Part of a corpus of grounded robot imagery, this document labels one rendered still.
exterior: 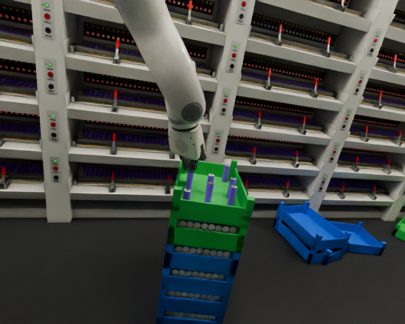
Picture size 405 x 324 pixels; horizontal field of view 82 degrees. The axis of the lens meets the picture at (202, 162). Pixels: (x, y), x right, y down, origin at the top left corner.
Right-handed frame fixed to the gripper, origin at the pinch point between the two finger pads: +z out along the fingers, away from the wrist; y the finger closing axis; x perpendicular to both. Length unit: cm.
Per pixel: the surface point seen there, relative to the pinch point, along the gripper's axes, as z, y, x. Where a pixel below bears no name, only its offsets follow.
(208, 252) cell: 10.8, 16.4, -18.0
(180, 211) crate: -2.6, 9.1, -17.8
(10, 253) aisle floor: 31, -55, -46
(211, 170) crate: 9.7, 2.2, 9.8
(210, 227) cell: 3.4, 15.6, -15.0
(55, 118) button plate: -5, -60, -5
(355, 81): 3, 39, 94
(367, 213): 94, 76, 96
